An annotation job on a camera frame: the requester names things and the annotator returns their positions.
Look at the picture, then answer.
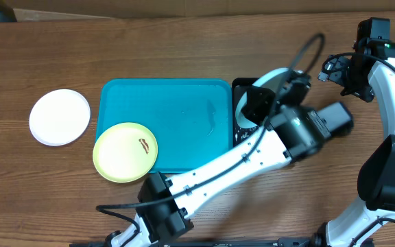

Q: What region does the light blue plate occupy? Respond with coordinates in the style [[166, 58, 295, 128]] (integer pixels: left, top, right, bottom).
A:
[[234, 67, 303, 128]]

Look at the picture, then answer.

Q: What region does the teal plastic tray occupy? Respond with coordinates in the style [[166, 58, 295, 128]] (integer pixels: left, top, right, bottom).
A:
[[96, 78, 233, 174]]

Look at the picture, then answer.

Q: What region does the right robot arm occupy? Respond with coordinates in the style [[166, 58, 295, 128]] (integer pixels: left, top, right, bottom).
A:
[[310, 17, 395, 246]]

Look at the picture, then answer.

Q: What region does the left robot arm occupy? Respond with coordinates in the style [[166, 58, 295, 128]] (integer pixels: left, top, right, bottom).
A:
[[104, 68, 353, 246]]

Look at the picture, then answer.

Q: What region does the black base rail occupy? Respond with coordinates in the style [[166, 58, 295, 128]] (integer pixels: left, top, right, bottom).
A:
[[69, 236, 375, 247]]

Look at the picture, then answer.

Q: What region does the yellow plate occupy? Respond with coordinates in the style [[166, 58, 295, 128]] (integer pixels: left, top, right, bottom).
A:
[[93, 122, 158, 183]]

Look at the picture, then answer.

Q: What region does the cardboard panel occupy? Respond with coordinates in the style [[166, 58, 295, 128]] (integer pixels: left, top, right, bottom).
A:
[[0, 0, 395, 19]]

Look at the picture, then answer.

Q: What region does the black plastic tray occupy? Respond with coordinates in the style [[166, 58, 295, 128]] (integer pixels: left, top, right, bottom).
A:
[[231, 78, 258, 147]]

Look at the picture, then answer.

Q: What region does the white plate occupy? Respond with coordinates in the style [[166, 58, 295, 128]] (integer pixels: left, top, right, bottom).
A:
[[29, 89, 91, 146]]

